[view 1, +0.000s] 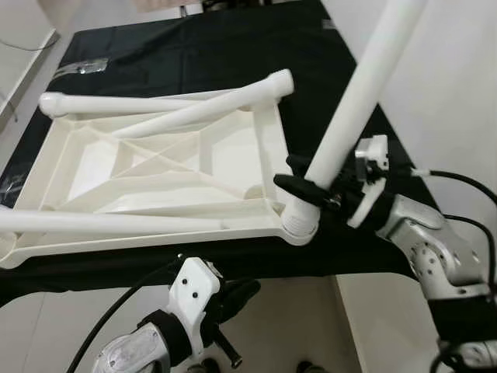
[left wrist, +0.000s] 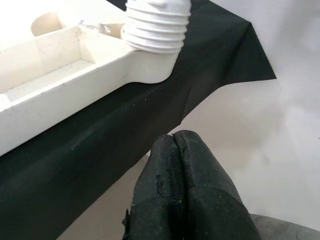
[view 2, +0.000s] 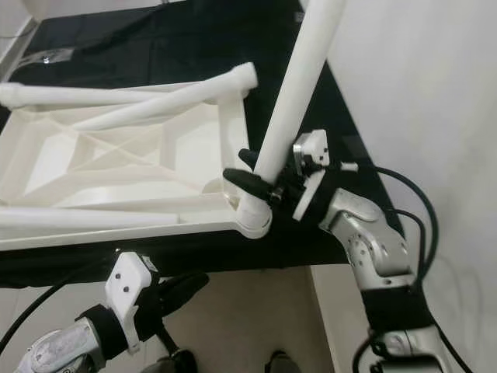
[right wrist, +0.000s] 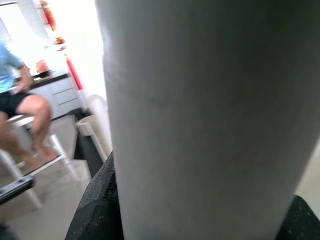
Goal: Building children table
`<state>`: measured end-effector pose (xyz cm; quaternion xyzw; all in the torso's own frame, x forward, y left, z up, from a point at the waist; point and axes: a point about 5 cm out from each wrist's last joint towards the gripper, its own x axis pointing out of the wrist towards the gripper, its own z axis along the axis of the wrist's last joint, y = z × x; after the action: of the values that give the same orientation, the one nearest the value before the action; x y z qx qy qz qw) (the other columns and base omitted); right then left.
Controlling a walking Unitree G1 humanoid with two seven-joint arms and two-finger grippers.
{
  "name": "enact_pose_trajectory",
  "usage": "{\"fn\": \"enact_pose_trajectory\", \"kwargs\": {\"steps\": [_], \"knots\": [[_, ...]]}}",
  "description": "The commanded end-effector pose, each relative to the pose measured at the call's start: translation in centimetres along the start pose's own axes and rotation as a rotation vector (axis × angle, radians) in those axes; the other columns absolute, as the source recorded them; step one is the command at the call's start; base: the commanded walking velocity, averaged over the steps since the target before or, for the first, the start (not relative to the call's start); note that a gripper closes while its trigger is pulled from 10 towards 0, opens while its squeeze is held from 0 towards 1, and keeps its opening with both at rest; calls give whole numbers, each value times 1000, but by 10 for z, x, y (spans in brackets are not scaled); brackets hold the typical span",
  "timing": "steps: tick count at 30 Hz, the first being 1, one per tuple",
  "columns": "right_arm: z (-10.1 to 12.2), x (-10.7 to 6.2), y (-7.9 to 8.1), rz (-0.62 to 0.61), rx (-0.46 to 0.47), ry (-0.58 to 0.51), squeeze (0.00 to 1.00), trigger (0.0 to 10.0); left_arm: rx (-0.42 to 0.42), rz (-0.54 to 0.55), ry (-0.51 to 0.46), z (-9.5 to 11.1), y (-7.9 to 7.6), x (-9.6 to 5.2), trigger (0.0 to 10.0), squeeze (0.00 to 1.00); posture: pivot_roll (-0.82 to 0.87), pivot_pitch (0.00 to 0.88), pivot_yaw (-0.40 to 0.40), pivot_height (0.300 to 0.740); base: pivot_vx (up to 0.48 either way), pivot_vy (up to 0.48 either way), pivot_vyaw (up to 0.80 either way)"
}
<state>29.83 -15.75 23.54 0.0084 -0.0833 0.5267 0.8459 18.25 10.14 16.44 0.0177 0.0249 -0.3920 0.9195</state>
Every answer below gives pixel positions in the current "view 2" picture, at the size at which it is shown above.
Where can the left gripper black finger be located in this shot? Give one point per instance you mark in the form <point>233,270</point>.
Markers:
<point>185,282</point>
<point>181,299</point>

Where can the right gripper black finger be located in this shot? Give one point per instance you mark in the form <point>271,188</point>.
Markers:
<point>247,156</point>
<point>247,183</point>

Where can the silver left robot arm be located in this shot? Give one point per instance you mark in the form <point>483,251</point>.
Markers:
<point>62,350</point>

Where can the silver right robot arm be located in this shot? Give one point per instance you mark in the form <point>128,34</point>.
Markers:
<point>369,241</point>

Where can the black tablecloth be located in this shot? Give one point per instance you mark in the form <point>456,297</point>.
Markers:
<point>163,39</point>

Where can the clear tape patch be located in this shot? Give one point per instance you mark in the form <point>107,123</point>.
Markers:
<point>54,56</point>

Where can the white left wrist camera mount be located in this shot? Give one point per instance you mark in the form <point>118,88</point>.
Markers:
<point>132,284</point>

